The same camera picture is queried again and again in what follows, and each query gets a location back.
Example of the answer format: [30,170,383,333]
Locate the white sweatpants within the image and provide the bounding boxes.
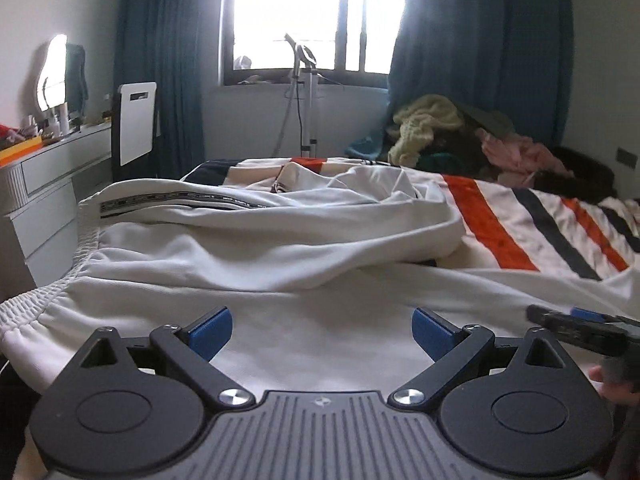
[1,180,639,391]

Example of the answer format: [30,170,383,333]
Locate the person's right hand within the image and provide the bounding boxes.
[588,366,639,406]

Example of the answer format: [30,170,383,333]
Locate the striped bed blanket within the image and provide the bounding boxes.
[172,158,639,285]

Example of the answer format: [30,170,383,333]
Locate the green garment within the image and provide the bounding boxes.
[416,153,468,176]

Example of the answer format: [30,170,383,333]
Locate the pink garment on pile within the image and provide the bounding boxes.
[475,128,574,188]

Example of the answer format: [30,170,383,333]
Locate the white dresser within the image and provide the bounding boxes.
[1,122,112,300]

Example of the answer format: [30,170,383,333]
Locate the yellow-green knit garment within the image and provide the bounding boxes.
[386,94,464,168]

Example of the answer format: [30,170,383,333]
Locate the white chair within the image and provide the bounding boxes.
[111,82,157,182]

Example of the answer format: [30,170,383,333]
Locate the orange box on dresser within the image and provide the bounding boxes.
[0,136,43,167]

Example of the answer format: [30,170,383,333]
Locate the white bottle on dresser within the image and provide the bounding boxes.
[58,102,70,136]

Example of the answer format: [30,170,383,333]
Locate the wavy mirror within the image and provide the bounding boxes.
[35,34,67,114]

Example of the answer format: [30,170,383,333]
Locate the garment steamer stand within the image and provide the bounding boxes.
[271,34,320,158]

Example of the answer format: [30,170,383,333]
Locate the teal right curtain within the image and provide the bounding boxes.
[388,0,574,145]

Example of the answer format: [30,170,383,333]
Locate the teal curtain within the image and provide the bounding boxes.
[114,0,212,179]
[388,0,574,145]

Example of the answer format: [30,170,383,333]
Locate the teal left curtain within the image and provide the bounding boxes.
[114,0,212,179]

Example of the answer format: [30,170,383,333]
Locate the window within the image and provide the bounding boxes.
[221,0,405,88]

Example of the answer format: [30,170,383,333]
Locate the dark wall socket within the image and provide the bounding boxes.
[615,148,639,170]

